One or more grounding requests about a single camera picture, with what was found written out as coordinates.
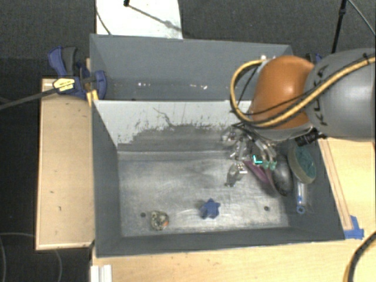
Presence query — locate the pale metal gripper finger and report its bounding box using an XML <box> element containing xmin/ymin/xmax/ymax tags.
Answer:
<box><xmin>228</xmin><ymin>141</ymin><xmax>246</xmax><ymax>161</ymax></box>
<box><xmin>224</xmin><ymin>161</ymin><xmax>249</xmax><ymax>187</ymax></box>

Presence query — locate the purple flat thing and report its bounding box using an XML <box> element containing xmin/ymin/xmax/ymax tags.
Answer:
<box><xmin>243</xmin><ymin>160</ymin><xmax>278</xmax><ymax>192</ymax></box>

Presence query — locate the blue star-shaped toy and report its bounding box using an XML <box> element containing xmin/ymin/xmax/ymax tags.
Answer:
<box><xmin>199</xmin><ymin>197</ymin><xmax>221</xmax><ymax>219</ymax></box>

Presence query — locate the dark grey oval thing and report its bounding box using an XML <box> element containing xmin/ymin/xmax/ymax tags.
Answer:
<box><xmin>271</xmin><ymin>159</ymin><xmax>294</xmax><ymax>197</ymax></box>

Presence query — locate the green and beige round sponge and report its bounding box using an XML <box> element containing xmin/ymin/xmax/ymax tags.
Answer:
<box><xmin>287</xmin><ymin>145</ymin><xmax>318</xmax><ymax>184</ymax></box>

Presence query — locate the grey metal bin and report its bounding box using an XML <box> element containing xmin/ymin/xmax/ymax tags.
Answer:
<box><xmin>89</xmin><ymin>33</ymin><xmax>346</xmax><ymax>258</ymax></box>

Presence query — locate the clear tube with blue tip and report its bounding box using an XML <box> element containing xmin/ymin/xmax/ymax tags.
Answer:
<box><xmin>295</xmin><ymin>180</ymin><xmax>308</xmax><ymax>214</ymax></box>

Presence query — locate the speckled grey heart-shaped stone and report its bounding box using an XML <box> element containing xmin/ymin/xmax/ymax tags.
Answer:
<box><xmin>150</xmin><ymin>210</ymin><xmax>170</xmax><ymax>231</ymax></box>

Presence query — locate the pale wood board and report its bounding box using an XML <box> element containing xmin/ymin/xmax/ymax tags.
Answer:
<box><xmin>35</xmin><ymin>78</ymin><xmax>95</xmax><ymax>251</ymax></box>

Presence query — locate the black cylinder on white bracket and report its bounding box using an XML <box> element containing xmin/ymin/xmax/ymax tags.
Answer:
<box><xmin>294</xmin><ymin>130</ymin><xmax>327</xmax><ymax>147</ymax></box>

